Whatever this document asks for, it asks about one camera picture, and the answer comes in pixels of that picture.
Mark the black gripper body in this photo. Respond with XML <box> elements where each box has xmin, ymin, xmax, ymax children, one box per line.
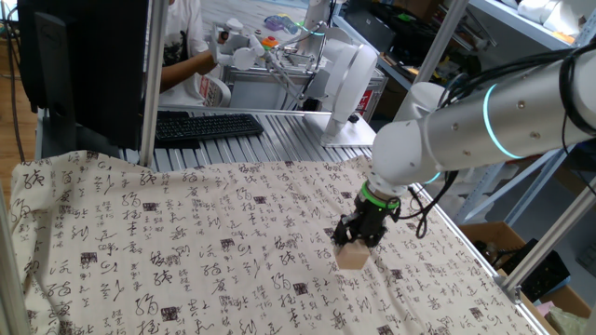
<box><xmin>348</xmin><ymin>197</ymin><xmax>387</xmax><ymax>248</ymax></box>

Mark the small wooden cube block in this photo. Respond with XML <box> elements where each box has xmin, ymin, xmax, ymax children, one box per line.
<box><xmin>333</xmin><ymin>241</ymin><xmax>372</xmax><ymax>271</ymax></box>

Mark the bare person forearm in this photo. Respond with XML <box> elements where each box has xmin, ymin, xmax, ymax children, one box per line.
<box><xmin>160</xmin><ymin>48</ymin><xmax>218</xmax><ymax>93</ymax></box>

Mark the silver mounting plate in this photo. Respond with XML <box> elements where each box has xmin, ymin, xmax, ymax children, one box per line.
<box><xmin>302</xmin><ymin>113</ymin><xmax>379</xmax><ymax>149</ymax></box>

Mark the white foam packing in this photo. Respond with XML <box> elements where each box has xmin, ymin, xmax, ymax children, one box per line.
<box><xmin>427</xmin><ymin>162</ymin><xmax>521</xmax><ymax>220</ymax></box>

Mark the cardboard box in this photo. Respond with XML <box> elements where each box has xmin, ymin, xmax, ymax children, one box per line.
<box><xmin>458</xmin><ymin>221</ymin><xmax>589</xmax><ymax>322</ymax></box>

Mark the calligraphy print cloth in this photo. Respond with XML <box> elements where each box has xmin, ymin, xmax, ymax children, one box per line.
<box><xmin>8</xmin><ymin>149</ymin><xmax>541</xmax><ymax>335</ymax></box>

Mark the black keyboard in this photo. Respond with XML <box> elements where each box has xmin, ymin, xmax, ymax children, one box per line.
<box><xmin>154</xmin><ymin>113</ymin><xmax>265</xmax><ymax>144</ymax></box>

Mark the white plastic chair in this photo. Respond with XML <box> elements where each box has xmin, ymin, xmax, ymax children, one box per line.
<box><xmin>199</xmin><ymin>74</ymin><xmax>233</xmax><ymax>109</ymax></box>

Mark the black equipment case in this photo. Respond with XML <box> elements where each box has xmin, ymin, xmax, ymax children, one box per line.
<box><xmin>344</xmin><ymin>7</ymin><xmax>400</xmax><ymax>52</ymax></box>

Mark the white haptic control device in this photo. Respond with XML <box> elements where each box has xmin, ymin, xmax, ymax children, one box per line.
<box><xmin>207</xmin><ymin>17</ymin><xmax>341</xmax><ymax>106</ymax></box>

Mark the green cloth bundle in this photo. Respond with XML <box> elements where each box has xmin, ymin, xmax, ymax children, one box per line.
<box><xmin>543</xmin><ymin>304</ymin><xmax>590</xmax><ymax>335</ymax></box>

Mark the purple green toy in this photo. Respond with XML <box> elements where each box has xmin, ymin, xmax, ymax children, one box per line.
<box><xmin>264</xmin><ymin>13</ymin><xmax>299</xmax><ymax>34</ymax></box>

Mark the grey metal shelf rack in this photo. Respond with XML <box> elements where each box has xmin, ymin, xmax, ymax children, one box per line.
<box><xmin>432</xmin><ymin>0</ymin><xmax>596</xmax><ymax>227</ymax></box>

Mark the person in white T-shirt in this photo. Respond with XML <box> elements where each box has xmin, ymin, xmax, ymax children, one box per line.
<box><xmin>157</xmin><ymin>0</ymin><xmax>210</xmax><ymax>107</ymax></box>

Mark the white wrapped bundle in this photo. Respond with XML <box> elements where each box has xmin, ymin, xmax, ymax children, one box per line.
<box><xmin>516</xmin><ymin>0</ymin><xmax>589</xmax><ymax>30</ymax></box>

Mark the black computer monitor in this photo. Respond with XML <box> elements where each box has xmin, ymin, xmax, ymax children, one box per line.
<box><xmin>17</xmin><ymin>0</ymin><xmax>150</xmax><ymax>151</ymax></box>

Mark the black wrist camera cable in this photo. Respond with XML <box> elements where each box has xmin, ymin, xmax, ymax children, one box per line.
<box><xmin>395</xmin><ymin>170</ymin><xmax>460</xmax><ymax>240</ymax></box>

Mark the aluminium table edge rail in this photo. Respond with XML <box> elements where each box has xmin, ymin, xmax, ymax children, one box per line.
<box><xmin>418</xmin><ymin>185</ymin><xmax>553</xmax><ymax>335</ymax></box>

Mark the aluminium frame post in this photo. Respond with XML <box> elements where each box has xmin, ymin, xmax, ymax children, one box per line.
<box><xmin>139</xmin><ymin>0</ymin><xmax>169</xmax><ymax>168</ymax></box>
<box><xmin>0</xmin><ymin>183</ymin><xmax>30</xmax><ymax>335</ymax></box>
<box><xmin>494</xmin><ymin>176</ymin><xmax>596</xmax><ymax>303</ymax></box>
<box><xmin>413</xmin><ymin>0</ymin><xmax>470</xmax><ymax>87</ymax></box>

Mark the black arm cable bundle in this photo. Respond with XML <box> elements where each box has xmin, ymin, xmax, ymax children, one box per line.
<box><xmin>437</xmin><ymin>46</ymin><xmax>596</xmax><ymax>196</ymax></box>

